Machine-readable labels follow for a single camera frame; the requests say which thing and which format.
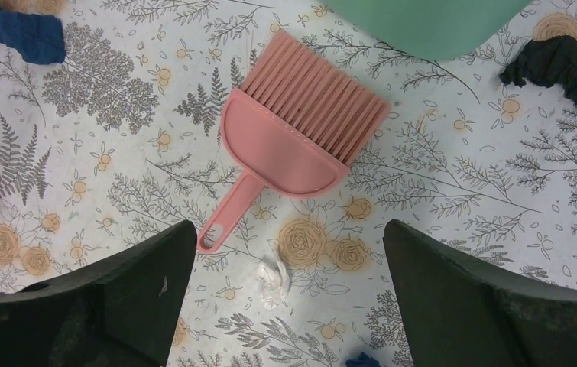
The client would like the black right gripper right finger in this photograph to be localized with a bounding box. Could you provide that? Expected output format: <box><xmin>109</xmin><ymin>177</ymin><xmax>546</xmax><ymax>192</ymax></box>
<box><xmin>384</xmin><ymin>219</ymin><xmax>577</xmax><ymax>366</ymax></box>

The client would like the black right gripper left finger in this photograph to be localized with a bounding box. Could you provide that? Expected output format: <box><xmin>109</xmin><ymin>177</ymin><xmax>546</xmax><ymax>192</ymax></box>
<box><xmin>0</xmin><ymin>221</ymin><xmax>197</xmax><ymax>366</ymax></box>

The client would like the pink hand brush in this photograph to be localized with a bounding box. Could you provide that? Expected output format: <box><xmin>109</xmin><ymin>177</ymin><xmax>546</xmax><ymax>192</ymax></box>
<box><xmin>197</xmin><ymin>32</ymin><xmax>391</xmax><ymax>253</ymax></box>

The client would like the small blue paper ball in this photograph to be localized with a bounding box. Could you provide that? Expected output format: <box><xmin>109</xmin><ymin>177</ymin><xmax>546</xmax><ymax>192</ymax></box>
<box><xmin>345</xmin><ymin>352</ymin><xmax>381</xmax><ymax>367</ymax></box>

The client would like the green waste bin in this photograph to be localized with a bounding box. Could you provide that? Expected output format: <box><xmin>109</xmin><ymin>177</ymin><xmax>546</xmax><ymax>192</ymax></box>
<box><xmin>323</xmin><ymin>0</ymin><xmax>529</xmax><ymax>60</ymax></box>

